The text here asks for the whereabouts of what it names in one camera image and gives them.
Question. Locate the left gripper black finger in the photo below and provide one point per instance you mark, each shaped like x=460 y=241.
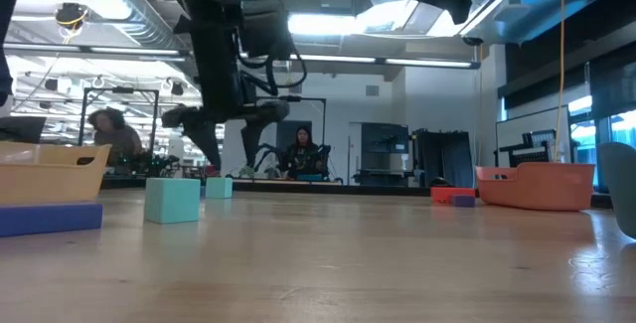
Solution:
x=206 y=144
x=252 y=141

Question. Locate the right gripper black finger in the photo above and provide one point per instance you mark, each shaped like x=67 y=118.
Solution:
x=444 y=0

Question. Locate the small teal cube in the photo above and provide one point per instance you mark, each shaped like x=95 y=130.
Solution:
x=172 y=201
x=219 y=188

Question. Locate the purple long block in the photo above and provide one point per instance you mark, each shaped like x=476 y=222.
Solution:
x=203 y=192
x=49 y=218
x=462 y=201

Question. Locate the red toy brick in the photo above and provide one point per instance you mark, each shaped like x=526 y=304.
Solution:
x=442 y=194

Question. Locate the dark green plastic bin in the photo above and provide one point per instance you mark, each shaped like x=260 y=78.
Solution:
x=623 y=189

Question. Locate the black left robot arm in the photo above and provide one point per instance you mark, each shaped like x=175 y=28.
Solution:
x=213 y=40

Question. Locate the black background robot arm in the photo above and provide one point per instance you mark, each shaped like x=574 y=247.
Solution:
x=270 y=151
x=325 y=156

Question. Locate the green white object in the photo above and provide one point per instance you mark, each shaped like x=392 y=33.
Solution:
x=247 y=173

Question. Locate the person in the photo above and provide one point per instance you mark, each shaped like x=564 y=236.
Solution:
x=303 y=156
x=116 y=139

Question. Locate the long ceiling light bar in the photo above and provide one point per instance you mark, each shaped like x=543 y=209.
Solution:
x=427 y=62

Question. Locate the teal mat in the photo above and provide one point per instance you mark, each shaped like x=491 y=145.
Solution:
x=310 y=178

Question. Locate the whiteboard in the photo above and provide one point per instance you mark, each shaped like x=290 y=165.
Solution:
x=512 y=129

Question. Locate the black curtain screen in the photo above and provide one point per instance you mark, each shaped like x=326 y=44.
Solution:
x=442 y=159

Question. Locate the yellow plastic bin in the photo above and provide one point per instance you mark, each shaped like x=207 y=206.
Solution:
x=49 y=179

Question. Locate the black equipment cart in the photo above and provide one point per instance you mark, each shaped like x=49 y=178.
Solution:
x=534 y=151

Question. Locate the black dome object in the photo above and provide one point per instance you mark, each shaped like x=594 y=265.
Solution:
x=440 y=182

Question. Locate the black monitor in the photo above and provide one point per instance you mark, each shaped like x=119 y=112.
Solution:
x=22 y=130

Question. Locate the orange plastic bin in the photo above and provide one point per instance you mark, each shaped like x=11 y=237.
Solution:
x=536 y=189

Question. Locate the black gantry frame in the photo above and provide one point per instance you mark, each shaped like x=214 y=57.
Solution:
x=122 y=90
x=298 y=98

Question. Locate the grey wall vent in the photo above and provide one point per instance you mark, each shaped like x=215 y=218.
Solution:
x=372 y=90

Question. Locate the black aluminium table frame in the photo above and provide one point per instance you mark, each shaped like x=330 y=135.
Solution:
x=348 y=189

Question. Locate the silver air duct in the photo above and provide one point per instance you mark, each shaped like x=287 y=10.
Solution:
x=134 y=20

